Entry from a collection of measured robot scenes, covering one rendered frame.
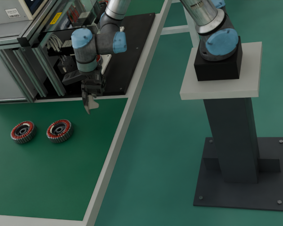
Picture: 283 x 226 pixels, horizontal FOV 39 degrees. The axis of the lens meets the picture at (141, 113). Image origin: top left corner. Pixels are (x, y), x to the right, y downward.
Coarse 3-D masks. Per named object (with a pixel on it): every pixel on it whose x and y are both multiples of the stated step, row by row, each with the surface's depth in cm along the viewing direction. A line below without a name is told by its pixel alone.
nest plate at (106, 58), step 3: (108, 54) 202; (102, 57) 201; (105, 57) 200; (108, 57) 199; (105, 60) 199; (108, 60) 198; (102, 63) 197; (105, 63) 197; (102, 66) 195; (105, 66) 195; (78, 69) 200; (102, 69) 194; (105, 69) 195; (102, 72) 192
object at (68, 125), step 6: (60, 120) 175; (66, 120) 173; (54, 126) 173; (60, 126) 174; (66, 126) 170; (72, 126) 172; (48, 132) 171; (54, 132) 173; (60, 132) 170; (66, 132) 168; (72, 132) 171; (54, 138) 167; (60, 138) 167
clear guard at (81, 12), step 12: (84, 0) 187; (96, 0) 183; (60, 12) 186; (72, 12) 182; (84, 12) 178; (96, 12) 179; (48, 24) 180; (60, 24) 177; (72, 24) 173; (84, 24) 171; (96, 24) 175
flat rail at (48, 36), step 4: (68, 0) 198; (72, 0) 201; (48, 32) 181; (52, 32) 184; (44, 36) 178; (48, 36) 181; (40, 40) 176; (44, 40) 178; (48, 40) 180; (40, 44) 175; (44, 44) 178
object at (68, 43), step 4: (68, 40) 194; (64, 44) 193; (68, 44) 192; (52, 48) 198; (64, 48) 191; (68, 48) 191; (72, 48) 190; (48, 52) 197; (52, 52) 195; (56, 52) 194; (60, 52) 193; (64, 52) 193; (68, 52) 192; (72, 52) 191; (64, 56) 202; (60, 60) 198; (64, 60) 201
